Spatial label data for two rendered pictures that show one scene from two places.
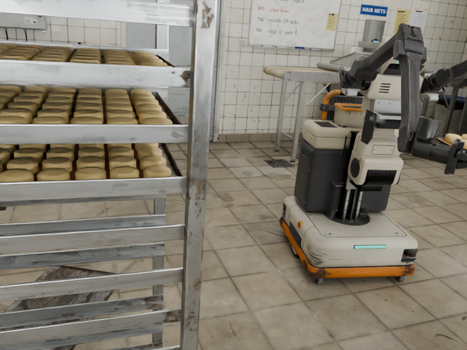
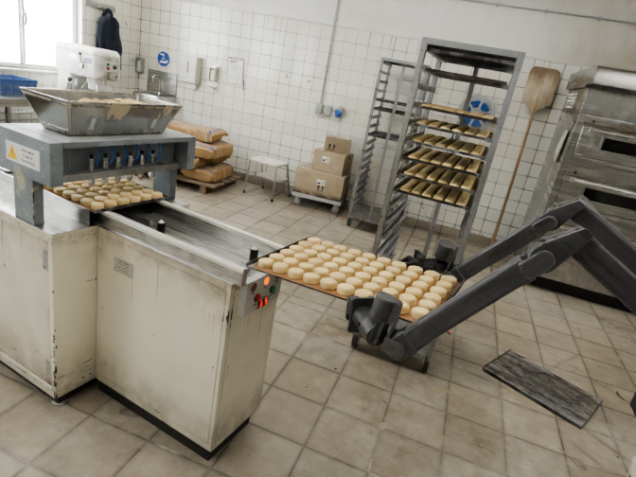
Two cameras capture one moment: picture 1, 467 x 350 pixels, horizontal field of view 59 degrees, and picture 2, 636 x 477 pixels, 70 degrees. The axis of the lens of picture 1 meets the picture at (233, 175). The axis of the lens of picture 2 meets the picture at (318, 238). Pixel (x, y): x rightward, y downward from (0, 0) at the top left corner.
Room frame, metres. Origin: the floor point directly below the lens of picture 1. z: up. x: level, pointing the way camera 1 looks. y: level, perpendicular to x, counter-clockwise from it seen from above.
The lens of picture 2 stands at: (1.86, -2.11, 1.57)
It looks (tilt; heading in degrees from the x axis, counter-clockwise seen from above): 20 degrees down; 127
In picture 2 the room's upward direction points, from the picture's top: 11 degrees clockwise
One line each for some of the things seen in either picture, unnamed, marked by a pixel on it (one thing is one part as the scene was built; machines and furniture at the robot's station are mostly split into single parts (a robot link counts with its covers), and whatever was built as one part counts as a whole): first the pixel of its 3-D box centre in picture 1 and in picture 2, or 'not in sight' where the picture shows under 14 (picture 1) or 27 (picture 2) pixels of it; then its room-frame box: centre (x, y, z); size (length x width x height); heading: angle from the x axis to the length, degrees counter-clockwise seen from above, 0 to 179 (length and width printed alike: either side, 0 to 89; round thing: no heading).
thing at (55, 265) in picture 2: not in sight; (43, 256); (-0.53, -1.25, 0.42); 1.28 x 0.72 x 0.84; 12
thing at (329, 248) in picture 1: (342, 232); not in sight; (2.32, -0.71, 0.16); 0.67 x 0.64 x 0.25; 11
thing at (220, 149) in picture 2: not in sight; (208, 148); (-2.70, 1.43, 0.47); 0.72 x 0.42 x 0.17; 117
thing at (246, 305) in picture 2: not in sight; (261, 289); (0.79, -0.97, 0.77); 0.24 x 0.04 x 0.14; 102
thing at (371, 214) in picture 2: not in sight; (388, 147); (-0.78, 2.39, 0.93); 0.64 x 0.51 x 1.78; 114
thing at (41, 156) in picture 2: not in sight; (107, 169); (-0.06, -1.15, 1.01); 0.72 x 0.33 x 0.34; 102
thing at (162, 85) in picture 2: not in sight; (159, 93); (-3.86, 1.44, 0.93); 0.99 x 0.38 x 1.09; 21
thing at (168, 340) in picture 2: not in sight; (183, 325); (0.43, -1.05, 0.45); 0.70 x 0.34 x 0.90; 12
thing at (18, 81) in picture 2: not in sight; (8, 84); (-3.19, -0.54, 0.95); 0.40 x 0.30 x 0.14; 114
